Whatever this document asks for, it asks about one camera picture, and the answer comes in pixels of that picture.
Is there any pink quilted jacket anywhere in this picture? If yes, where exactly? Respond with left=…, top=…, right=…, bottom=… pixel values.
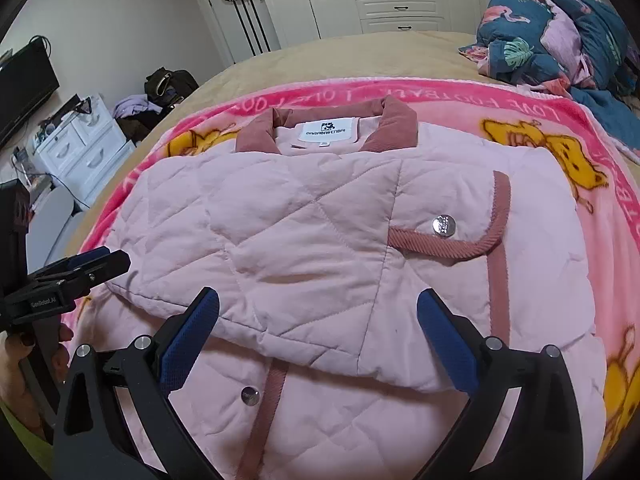
left=74, top=94, right=609, bottom=480

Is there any green sleeve forearm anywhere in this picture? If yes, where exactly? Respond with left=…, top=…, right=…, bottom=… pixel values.
left=1, top=403, right=53, bottom=478

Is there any dark clothes pile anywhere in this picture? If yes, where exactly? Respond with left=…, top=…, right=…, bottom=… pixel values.
left=112, top=67, right=200, bottom=144

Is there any person left hand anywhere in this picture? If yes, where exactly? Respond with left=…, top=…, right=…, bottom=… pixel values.
left=1, top=324, right=74, bottom=438

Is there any white drawer chest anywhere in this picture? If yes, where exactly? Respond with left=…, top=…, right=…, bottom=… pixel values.
left=28, top=93, right=134, bottom=209

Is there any pink cartoon fleece blanket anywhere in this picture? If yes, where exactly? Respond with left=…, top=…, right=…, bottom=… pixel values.
left=60, top=77, right=640, bottom=480

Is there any tan bed cover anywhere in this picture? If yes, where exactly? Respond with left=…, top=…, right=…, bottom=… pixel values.
left=64, top=29, right=640, bottom=256

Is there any blue flamingo quilt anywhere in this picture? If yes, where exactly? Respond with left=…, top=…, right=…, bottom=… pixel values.
left=459, top=0, right=639, bottom=155

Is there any black wall television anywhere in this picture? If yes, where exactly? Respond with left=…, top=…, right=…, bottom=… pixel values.
left=0, top=36, right=60, bottom=146

